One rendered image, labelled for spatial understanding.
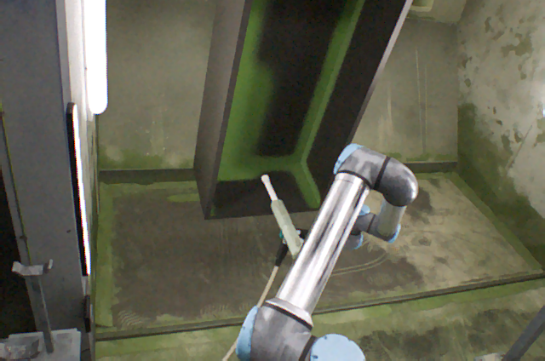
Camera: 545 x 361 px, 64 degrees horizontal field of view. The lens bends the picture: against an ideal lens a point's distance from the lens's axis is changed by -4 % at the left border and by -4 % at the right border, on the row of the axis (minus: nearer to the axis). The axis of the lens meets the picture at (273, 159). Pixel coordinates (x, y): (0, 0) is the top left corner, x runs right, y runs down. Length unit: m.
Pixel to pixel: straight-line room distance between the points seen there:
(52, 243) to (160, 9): 1.91
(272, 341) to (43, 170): 0.77
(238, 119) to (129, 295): 1.01
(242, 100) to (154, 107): 0.95
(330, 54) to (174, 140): 1.27
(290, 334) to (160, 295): 1.24
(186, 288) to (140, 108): 1.18
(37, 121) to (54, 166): 0.15
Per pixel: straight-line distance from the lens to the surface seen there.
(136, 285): 2.43
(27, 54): 1.22
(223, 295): 2.40
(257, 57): 2.03
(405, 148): 3.60
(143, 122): 2.96
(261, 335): 1.25
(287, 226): 1.88
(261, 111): 2.22
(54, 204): 1.46
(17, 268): 1.10
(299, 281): 1.29
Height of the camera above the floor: 1.90
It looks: 33 degrees down
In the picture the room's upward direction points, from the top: 11 degrees clockwise
